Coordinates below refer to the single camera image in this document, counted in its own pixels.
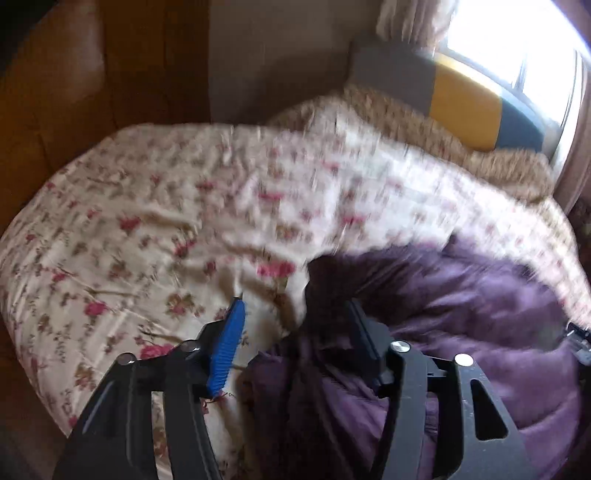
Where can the pale floral curtain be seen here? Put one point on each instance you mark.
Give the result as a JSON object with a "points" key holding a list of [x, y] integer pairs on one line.
{"points": [[577, 152], [411, 23]]}

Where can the wooden wardrobe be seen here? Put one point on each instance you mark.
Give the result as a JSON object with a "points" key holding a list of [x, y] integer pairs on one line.
{"points": [[92, 69]]}

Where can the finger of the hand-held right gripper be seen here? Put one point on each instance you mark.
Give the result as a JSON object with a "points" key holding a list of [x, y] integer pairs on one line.
{"points": [[581, 344]]}

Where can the purple quilted down jacket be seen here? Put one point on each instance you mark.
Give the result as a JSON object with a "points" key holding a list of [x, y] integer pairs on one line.
{"points": [[461, 304]]}

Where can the floral quilt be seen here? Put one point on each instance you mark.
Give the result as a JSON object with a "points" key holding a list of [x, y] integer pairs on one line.
{"points": [[161, 221]]}

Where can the grey yellow blue headboard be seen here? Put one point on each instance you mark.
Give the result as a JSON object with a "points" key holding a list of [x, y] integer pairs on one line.
{"points": [[466, 101]]}

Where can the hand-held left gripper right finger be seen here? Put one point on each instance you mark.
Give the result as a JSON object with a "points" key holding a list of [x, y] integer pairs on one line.
{"points": [[362, 341]]}

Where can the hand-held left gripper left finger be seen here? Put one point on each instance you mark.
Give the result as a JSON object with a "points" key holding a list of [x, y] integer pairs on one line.
{"points": [[228, 350]]}

